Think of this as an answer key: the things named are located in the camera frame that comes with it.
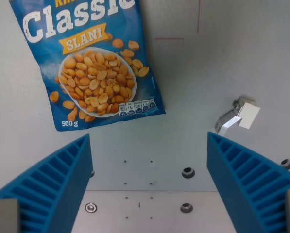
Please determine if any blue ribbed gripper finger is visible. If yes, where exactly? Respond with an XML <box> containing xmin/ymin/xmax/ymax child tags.
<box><xmin>0</xmin><ymin>133</ymin><xmax>94</xmax><ymax>233</ymax></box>
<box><xmin>206</xmin><ymin>132</ymin><xmax>290</xmax><ymax>233</ymax></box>

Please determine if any shiny silver flat screw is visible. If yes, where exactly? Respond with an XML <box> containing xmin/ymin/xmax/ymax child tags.
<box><xmin>85</xmin><ymin>202</ymin><xmax>98</xmax><ymax>213</ymax></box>

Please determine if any blue salted peanuts bag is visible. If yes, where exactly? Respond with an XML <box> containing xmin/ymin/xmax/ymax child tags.
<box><xmin>9</xmin><ymin>0</ymin><xmax>167</xmax><ymax>132</ymax></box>

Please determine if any silver metal bracket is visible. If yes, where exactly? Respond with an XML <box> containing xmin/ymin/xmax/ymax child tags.
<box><xmin>214</xmin><ymin>96</ymin><xmax>261</xmax><ymax>137</ymax></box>

